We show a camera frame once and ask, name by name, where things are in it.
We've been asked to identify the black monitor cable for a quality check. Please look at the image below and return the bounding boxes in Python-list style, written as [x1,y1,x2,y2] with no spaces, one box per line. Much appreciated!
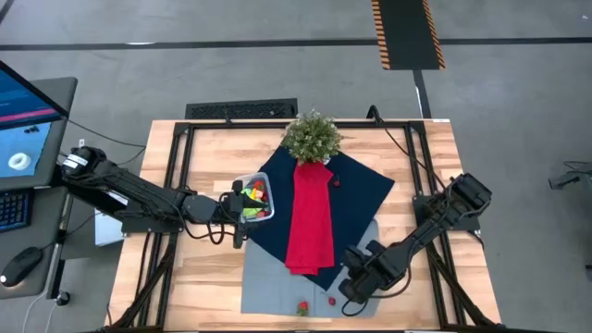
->
[63,116,147,150]

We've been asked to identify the black keyboard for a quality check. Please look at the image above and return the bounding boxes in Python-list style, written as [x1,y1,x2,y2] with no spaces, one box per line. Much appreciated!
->
[184,97,300,121]
[0,188,34,233]

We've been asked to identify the clear plastic tupperware container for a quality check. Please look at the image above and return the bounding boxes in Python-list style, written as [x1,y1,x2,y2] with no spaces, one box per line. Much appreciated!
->
[232,171,277,225]

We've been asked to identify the black power cable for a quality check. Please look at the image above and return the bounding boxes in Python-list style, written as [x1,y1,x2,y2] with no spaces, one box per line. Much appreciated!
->
[367,105,448,191]

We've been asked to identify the white paper sheet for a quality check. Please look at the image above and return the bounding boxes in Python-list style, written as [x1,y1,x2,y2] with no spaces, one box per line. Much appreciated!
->
[93,191,133,248]

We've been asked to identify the grey desk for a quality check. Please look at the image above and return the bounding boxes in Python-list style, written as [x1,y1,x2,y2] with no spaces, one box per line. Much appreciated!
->
[0,76,80,301]

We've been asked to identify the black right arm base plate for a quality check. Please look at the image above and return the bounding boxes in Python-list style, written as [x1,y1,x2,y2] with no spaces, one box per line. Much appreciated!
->
[413,193,483,233]

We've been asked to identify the black computer mouse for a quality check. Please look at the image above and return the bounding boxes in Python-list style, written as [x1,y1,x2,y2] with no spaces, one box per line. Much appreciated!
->
[0,245,44,290]

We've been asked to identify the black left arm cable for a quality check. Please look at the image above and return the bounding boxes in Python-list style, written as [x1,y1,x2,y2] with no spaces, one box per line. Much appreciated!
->
[182,220,237,246]

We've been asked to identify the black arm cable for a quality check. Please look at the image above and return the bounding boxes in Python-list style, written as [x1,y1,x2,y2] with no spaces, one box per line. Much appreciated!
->
[182,220,237,246]
[340,277,413,318]

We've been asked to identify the green potted plant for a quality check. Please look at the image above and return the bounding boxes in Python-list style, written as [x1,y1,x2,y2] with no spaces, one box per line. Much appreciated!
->
[280,108,344,166]

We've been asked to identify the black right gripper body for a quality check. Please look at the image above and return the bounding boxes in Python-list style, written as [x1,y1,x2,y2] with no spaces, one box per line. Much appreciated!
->
[338,243,394,305]

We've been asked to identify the navy blue cloth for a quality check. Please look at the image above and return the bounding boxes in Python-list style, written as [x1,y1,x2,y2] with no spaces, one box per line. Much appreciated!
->
[244,145,396,291]

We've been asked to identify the green toy vegetable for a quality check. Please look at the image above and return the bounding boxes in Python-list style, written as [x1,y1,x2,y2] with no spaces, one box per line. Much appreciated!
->
[240,187,267,219]

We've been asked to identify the black metal table frame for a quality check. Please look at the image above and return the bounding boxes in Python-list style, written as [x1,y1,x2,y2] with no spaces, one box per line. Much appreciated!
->
[105,105,506,333]

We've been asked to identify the black floor stand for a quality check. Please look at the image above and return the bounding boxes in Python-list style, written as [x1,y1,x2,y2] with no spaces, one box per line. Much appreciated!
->
[547,160,592,191]

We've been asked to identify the white cable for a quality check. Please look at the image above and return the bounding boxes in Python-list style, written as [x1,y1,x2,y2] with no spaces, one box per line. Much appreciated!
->
[20,289,59,333]

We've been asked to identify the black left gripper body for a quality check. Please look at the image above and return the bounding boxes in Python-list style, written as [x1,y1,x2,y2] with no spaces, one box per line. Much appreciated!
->
[216,179,247,250]

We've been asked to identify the black floor mat orange stripes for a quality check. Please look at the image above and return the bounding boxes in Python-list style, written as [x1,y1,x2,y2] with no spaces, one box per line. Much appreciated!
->
[370,0,447,71]

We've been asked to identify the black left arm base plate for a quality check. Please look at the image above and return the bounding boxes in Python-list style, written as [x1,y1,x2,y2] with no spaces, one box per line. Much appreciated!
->
[120,197,187,236]

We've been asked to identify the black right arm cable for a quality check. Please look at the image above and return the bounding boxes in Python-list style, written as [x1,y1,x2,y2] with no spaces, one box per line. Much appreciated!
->
[340,277,413,318]

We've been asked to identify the red cloth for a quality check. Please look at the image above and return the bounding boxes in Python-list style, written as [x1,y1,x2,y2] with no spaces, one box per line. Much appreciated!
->
[284,161,336,276]

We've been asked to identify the computer monitor with blue screen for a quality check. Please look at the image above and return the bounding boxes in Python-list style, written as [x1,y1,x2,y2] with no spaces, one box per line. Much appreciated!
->
[0,59,71,191]

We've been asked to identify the grey cloth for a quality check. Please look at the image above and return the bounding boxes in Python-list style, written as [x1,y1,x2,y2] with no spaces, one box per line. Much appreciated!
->
[240,220,381,319]

